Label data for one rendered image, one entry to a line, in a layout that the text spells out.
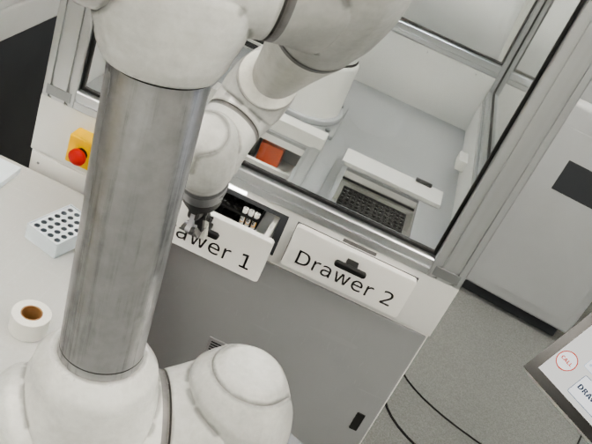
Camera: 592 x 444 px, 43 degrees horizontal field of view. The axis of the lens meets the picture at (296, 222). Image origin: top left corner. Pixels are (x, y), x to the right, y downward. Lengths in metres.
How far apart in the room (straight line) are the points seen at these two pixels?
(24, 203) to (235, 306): 0.54
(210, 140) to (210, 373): 0.36
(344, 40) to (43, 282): 0.99
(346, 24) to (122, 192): 0.27
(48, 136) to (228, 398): 1.02
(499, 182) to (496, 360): 1.80
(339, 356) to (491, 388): 1.37
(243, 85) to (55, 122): 0.69
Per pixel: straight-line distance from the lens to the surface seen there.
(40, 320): 1.44
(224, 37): 0.68
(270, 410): 0.99
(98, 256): 0.81
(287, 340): 1.87
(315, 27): 0.70
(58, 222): 1.68
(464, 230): 1.63
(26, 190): 1.81
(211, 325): 1.91
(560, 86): 1.50
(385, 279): 1.69
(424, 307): 1.74
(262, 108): 1.23
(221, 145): 1.16
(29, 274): 1.59
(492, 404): 3.08
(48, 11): 2.50
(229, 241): 1.61
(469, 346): 3.27
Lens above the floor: 1.81
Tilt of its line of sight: 32 degrees down
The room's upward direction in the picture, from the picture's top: 24 degrees clockwise
